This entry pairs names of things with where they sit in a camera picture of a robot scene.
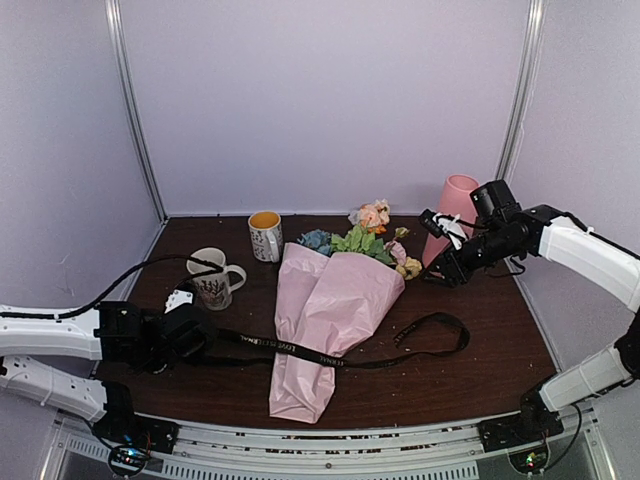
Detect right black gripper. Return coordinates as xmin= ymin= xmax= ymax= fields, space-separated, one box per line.
xmin=419 ymin=223 xmax=521 ymax=288

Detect fuzzy green orange flower stem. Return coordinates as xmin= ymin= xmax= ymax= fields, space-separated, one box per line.
xmin=330 ymin=199 xmax=394 ymax=265

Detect pink wrapping paper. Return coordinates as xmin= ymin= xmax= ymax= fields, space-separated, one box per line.
xmin=269 ymin=243 xmax=405 ymax=424

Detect black printed ribbon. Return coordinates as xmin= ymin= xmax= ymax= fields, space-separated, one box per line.
xmin=201 ymin=312 xmax=471 ymax=370

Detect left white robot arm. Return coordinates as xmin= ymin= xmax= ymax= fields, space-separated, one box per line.
xmin=1 ymin=301 xmax=171 ymax=444

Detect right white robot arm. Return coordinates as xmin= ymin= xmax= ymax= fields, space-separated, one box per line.
xmin=442 ymin=256 xmax=639 ymax=430

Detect pink cylindrical vase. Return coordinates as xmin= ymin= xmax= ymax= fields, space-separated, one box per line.
xmin=422 ymin=174 xmax=479 ymax=267

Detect pink and yellow roses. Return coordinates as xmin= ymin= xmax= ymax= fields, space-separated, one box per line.
xmin=385 ymin=227 xmax=423 ymax=281

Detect white floral mug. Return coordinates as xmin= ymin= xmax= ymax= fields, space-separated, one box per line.
xmin=186 ymin=247 xmax=247 ymax=311

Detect mug with yellow interior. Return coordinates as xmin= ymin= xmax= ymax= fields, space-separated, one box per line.
xmin=248 ymin=211 xmax=283 ymax=263

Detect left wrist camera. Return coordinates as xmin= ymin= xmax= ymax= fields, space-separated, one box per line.
xmin=162 ymin=304 xmax=218 ymax=358

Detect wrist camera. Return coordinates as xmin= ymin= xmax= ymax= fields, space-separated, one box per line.
xmin=470 ymin=179 xmax=522 ymax=225
xmin=162 ymin=304 xmax=218 ymax=358

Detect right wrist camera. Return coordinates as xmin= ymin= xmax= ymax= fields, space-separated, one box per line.
xmin=470 ymin=179 xmax=522 ymax=225

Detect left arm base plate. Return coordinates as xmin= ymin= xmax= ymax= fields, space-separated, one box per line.
xmin=92 ymin=412 xmax=180 ymax=454

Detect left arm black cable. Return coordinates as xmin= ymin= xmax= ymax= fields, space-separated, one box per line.
xmin=54 ymin=254 xmax=224 ymax=321

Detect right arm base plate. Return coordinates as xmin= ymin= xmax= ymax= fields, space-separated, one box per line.
xmin=477 ymin=412 xmax=564 ymax=452

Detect aluminium front rail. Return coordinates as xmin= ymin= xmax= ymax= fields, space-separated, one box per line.
xmin=37 ymin=394 xmax=616 ymax=480

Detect left aluminium frame post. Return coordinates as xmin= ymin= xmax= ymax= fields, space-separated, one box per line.
xmin=105 ymin=0 xmax=168 ymax=224

